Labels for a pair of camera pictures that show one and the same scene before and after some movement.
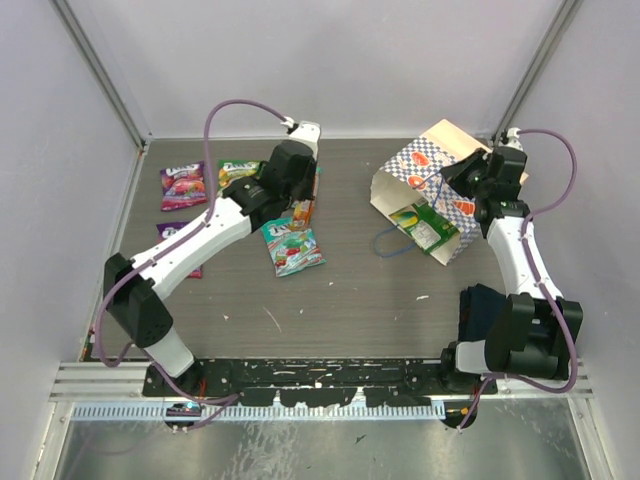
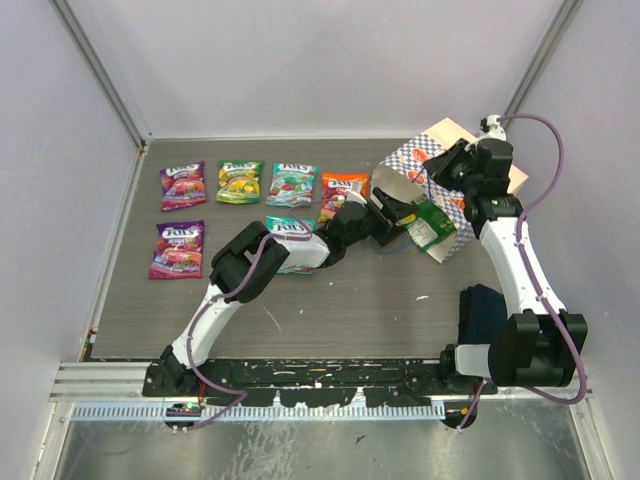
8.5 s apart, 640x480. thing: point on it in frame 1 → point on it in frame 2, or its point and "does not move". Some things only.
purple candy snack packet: (183, 186) does not move
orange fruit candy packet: (303, 210) → (334, 190)
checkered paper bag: (413, 174) does not move
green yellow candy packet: (229, 170) does not move
